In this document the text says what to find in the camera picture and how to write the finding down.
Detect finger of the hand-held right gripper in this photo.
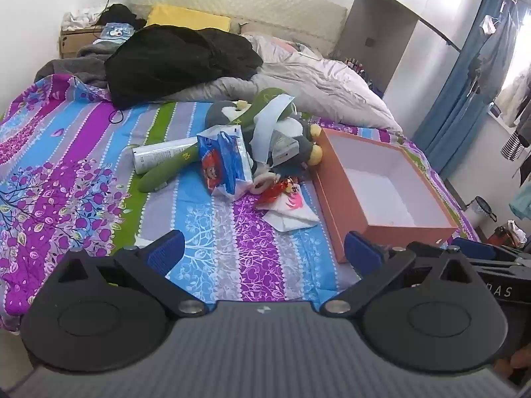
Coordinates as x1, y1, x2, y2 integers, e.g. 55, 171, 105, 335
450, 237, 531, 267

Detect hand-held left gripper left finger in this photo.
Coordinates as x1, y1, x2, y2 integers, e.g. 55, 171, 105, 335
49, 229, 213, 319

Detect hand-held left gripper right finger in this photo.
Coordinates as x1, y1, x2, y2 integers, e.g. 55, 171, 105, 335
321, 231, 483, 318

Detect orange cardboard box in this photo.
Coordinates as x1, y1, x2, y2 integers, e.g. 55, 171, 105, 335
312, 128, 459, 264

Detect blue snack bag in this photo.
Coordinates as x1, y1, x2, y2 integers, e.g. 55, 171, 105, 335
196, 125, 255, 197

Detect panda plush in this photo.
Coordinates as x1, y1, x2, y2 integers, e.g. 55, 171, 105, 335
248, 160, 287, 195

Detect blue face mask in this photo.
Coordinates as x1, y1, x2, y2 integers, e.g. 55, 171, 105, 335
251, 95, 296, 162

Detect person's right hand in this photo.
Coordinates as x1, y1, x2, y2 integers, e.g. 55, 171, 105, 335
505, 342, 531, 386

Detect orange bag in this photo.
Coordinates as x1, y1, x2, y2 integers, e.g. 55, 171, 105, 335
487, 220, 529, 249

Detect small trash bin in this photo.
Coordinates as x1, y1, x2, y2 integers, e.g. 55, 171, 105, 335
465, 196, 497, 227

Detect teal cloth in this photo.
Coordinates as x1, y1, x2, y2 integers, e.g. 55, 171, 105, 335
508, 182, 531, 220

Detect green plush stick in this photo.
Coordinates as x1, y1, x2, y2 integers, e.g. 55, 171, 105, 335
138, 87, 293, 193

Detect white tissue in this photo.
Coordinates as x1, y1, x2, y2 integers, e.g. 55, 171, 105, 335
261, 205, 320, 233

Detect white tube bottle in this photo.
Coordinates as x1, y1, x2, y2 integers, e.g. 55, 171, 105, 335
133, 139, 200, 175

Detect red snack packet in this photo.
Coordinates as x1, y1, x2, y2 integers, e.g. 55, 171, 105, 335
254, 178, 291, 209

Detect striped garment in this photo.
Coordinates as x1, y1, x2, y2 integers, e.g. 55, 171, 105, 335
500, 130, 531, 160

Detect grey penguin plush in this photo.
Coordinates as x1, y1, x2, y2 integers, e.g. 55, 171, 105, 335
205, 99, 324, 171

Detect grey clear packet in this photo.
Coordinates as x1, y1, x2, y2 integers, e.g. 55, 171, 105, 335
271, 135, 300, 166

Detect blue curtain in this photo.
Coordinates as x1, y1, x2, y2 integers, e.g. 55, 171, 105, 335
411, 0, 519, 179

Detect striped floral bed sheet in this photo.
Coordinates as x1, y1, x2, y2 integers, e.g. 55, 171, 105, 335
0, 72, 482, 332

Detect grey duvet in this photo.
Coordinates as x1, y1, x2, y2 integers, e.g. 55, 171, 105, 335
166, 33, 403, 133

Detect black jacket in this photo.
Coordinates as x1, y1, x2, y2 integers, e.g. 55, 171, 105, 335
104, 25, 264, 110

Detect hanging grey-blue garment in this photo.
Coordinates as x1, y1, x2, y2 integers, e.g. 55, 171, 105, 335
469, 4, 523, 104

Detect dark grey blanket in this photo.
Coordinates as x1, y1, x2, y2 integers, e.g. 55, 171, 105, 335
35, 39, 121, 88

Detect pink pillow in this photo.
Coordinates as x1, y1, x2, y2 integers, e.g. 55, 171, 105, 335
271, 37, 310, 52

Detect grey cabinet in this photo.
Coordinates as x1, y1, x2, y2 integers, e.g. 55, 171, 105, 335
332, 0, 419, 98

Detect blue tissue pack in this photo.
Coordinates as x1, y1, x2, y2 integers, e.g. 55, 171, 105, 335
100, 23, 135, 42

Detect brown cardboard carton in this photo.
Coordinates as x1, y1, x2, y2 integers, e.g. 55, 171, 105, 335
59, 29, 104, 59

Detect yellow pillow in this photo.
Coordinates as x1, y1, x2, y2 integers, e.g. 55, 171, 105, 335
145, 4, 232, 34

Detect black cloth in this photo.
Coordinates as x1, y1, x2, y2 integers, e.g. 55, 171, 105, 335
99, 3, 147, 30

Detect white crumpled cloth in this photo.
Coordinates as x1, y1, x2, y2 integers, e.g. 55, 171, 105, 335
62, 4, 109, 32

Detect beige padded headboard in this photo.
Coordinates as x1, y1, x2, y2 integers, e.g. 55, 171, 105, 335
130, 0, 348, 56

